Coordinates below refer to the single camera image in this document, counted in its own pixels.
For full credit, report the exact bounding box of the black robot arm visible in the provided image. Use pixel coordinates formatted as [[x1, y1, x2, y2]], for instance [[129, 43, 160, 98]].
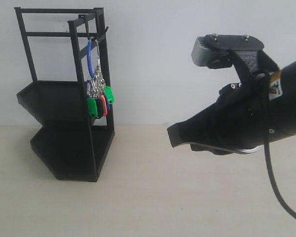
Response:
[[167, 61, 296, 155]]

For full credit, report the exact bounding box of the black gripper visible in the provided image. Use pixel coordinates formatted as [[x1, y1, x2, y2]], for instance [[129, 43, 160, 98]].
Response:
[[167, 73, 281, 156]]

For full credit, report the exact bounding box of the black cable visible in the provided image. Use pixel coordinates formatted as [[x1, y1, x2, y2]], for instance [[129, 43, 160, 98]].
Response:
[[226, 49, 296, 219]]

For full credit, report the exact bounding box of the black metal rack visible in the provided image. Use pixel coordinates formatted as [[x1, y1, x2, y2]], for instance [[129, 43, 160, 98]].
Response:
[[15, 7, 115, 182]]

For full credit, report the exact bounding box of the bunch of coloured key tags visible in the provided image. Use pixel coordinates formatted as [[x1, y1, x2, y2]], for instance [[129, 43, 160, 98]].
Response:
[[86, 37, 114, 119]]

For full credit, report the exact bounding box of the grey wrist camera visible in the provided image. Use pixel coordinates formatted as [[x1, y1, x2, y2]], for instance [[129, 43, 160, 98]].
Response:
[[191, 34, 279, 74]]

